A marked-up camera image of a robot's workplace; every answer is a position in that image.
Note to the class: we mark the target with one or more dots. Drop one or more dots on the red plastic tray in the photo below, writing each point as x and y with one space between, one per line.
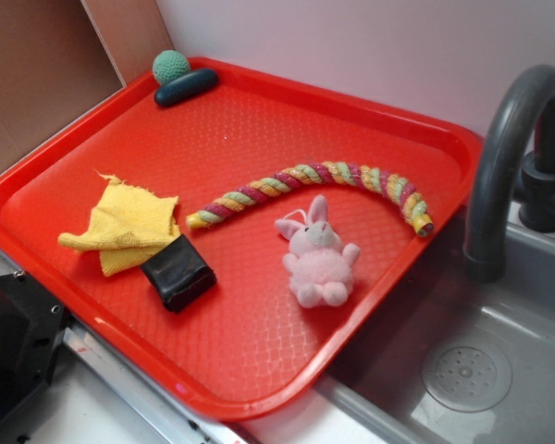
245 347

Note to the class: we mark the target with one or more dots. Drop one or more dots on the brown cardboard panel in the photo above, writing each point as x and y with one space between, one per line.
59 59

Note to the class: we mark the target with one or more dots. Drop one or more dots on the sink drain cover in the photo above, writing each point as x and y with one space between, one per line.
467 374

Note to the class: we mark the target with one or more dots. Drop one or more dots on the grey toy sink basin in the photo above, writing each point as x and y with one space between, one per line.
377 379

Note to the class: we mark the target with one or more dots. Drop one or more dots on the yellow cloth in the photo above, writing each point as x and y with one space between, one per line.
127 227

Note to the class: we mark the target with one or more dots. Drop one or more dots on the black metal bracket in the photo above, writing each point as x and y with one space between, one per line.
32 323

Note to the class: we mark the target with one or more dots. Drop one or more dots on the black rectangular block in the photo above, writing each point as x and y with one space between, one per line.
179 274

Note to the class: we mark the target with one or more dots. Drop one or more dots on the green textured ball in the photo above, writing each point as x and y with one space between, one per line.
170 65

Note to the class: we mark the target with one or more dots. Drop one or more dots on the pink plush bunny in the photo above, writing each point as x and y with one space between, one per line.
320 264

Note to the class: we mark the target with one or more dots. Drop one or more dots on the grey toy faucet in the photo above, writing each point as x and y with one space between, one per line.
517 164

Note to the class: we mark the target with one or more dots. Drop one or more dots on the dark oval stone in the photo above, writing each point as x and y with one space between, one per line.
186 86

